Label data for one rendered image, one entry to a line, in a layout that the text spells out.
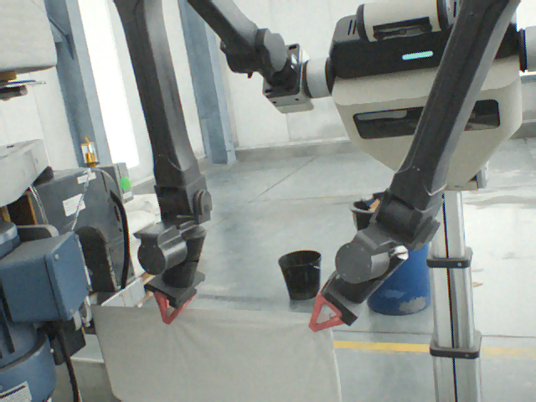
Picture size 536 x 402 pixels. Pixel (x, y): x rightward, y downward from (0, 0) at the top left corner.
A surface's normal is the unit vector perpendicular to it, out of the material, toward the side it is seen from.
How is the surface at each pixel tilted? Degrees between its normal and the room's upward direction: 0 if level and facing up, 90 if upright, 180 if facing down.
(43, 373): 91
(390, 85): 40
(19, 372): 91
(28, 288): 90
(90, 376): 90
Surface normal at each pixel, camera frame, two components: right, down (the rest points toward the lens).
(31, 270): 0.05, 0.23
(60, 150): 0.92, -0.05
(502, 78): -0.37, -0.56
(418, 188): -0.69, 0.35
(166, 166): -0.43, 0.43
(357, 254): -0.58, 0.03
